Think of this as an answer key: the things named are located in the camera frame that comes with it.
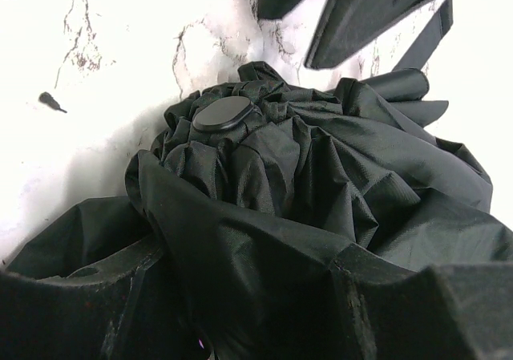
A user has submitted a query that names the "black folding umbrella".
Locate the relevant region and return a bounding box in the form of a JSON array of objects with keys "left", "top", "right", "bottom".
[{"left": 3, "top": 62, "right": 512, "bottom": 359}]

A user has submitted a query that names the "small black screw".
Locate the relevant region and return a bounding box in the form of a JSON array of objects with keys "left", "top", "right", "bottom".
[{"left": 38, "top": 91, "right": 67, "bottom": 113}]

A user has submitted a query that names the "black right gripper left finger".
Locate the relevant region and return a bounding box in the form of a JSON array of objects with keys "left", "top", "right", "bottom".
[{"left": 1, "top": 237, "right": 187, "bottom": 359}]

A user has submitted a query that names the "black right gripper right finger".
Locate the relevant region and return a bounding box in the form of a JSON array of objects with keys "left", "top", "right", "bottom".
[{"left": 330, "top": 245, "right": 512, "bottom": 359}]

